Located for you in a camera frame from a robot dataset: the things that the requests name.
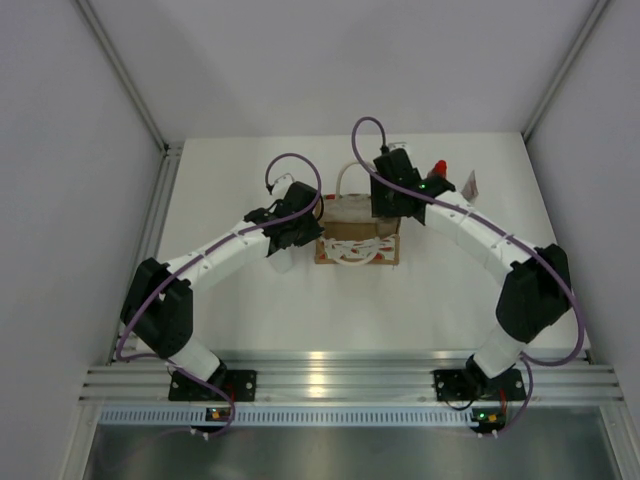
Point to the clear plastic sachet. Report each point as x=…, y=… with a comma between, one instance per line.
x=470, y=191

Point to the translucent bottle with black cap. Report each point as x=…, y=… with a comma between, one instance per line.
x=282, y=261

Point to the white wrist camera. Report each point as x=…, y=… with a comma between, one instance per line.
x=400, y=145
x=287, y=177

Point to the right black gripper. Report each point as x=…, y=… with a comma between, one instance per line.
x=379, y=208

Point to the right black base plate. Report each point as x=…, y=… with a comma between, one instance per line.
x=450, y=385

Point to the red bottle with red cap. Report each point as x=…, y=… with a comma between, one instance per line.
x=438, y=170

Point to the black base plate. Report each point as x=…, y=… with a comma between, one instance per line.
x=238, y=385
x=450, y=385

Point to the right aluminium frame post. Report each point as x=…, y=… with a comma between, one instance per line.
x=570, y=56

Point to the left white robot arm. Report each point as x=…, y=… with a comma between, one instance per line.
x=159, y=306

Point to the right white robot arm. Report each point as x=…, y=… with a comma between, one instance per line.
x=534, y=282

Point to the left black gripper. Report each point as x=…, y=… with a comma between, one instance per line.
x=313, y=232

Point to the left aluminium frame post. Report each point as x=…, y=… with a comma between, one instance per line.
x=99, y=33

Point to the white slotted cable duct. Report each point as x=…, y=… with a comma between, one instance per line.
x=287, y=416

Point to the aluminium mounting rail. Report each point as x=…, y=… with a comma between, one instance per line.
x=334, y=378

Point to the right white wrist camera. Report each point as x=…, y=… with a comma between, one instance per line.
x=400, y=145

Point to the canvas bag with strawberry print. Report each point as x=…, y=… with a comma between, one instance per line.
x=352, y=236

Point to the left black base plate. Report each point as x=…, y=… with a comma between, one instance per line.
x=238, y=385

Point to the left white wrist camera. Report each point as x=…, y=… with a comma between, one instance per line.
x=287, y=177

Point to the aluminium frame post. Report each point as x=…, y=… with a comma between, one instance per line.
x=570, y=56
x=99, y=33

